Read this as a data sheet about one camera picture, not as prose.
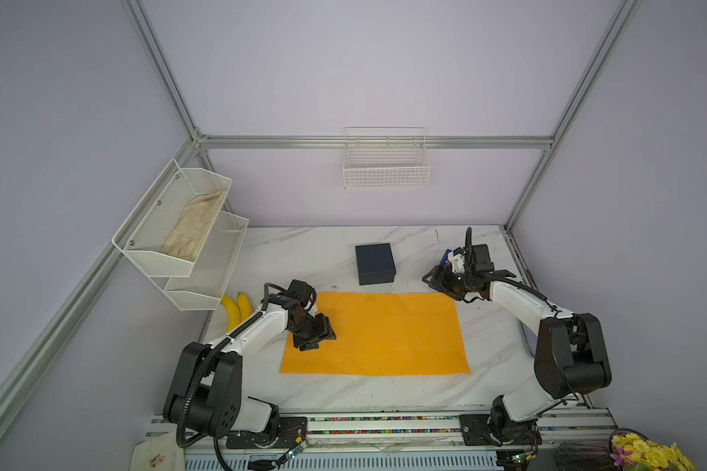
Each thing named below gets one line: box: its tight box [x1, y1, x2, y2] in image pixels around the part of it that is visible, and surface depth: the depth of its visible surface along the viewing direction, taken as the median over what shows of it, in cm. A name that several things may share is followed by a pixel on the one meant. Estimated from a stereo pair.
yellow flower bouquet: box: [609, 433, 697, 471], surface depth 52 cm
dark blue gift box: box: [355, 242, 397, 286], surface depth 103 cm
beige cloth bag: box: [129, 429, 186, 471], surface depth 70 cm
